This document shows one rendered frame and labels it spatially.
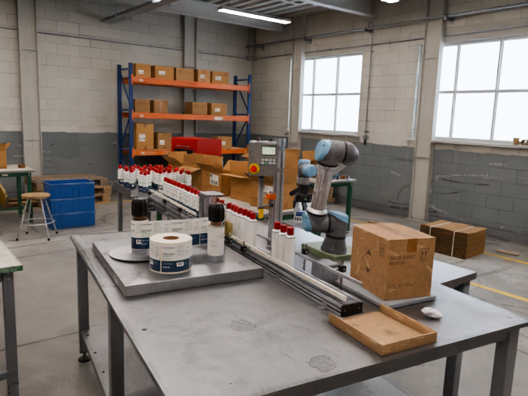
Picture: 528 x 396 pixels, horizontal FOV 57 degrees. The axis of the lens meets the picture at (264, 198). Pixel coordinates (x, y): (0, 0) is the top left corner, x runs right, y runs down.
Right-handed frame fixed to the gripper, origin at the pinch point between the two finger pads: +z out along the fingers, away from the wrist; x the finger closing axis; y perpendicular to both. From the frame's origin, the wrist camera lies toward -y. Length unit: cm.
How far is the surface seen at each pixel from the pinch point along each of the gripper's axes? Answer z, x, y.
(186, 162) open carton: -5, 69, -276
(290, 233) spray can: -6, -56, 56
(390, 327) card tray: 16, -60, 121
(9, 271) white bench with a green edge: 23, -162, -41
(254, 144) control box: -46, -48, 13
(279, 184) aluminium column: -24.4, -36.6, 22.6
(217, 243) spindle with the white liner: 2, -81, 30
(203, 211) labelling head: -2, -57, -24
